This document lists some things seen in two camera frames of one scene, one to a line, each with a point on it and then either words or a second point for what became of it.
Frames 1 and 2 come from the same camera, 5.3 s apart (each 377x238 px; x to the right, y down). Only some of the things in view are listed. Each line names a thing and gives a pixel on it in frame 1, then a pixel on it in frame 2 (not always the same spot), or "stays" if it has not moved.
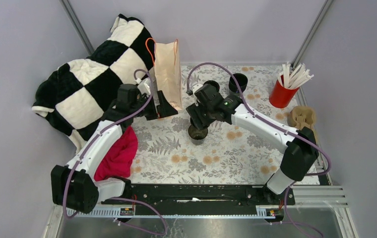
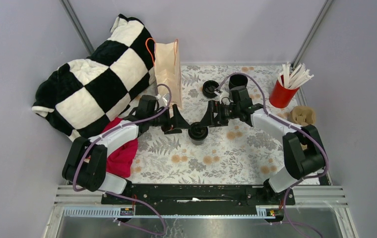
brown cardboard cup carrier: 299,117 stays
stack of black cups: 242,82 stays
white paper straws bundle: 295,76 stays
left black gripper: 163,109 -> 174,124
